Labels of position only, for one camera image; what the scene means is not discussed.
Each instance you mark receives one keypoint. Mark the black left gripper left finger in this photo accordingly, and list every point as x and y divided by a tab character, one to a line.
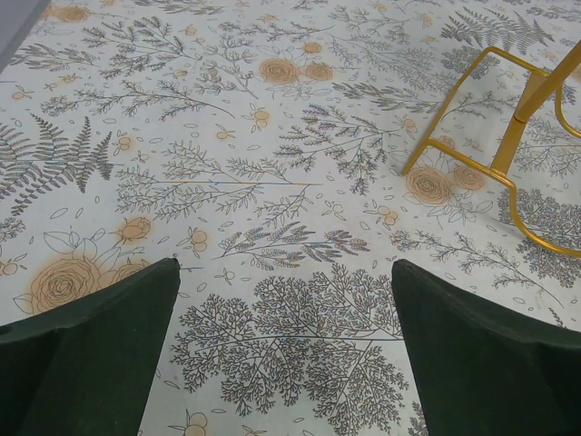
87	367

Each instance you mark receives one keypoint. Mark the gold wire wine glass rack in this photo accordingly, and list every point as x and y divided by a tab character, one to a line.
539	87

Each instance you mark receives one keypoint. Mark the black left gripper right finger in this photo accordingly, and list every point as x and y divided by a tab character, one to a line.
481	368

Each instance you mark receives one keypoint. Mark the floral patterned table cloth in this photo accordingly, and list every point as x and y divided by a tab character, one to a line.
261	143

